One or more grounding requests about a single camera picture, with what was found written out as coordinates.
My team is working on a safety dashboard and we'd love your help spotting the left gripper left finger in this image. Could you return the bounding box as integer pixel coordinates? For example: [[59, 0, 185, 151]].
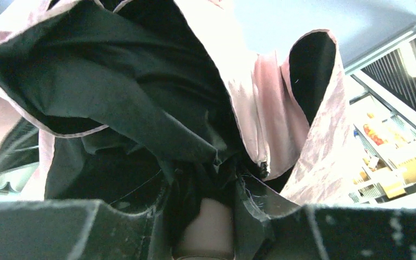
[[0, 179, 171, 259]]

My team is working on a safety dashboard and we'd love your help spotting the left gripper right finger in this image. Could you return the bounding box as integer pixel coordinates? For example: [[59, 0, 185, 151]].
[[235, 174, 416, 259]]

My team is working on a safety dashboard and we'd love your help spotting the pink folding umbrella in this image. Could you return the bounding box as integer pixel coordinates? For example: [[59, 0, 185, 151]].
[[0, 1, 352, 259]]

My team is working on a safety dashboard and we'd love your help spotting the background storage shelf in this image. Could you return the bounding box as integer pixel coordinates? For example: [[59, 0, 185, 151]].
[[349, 93, 416, 204]]

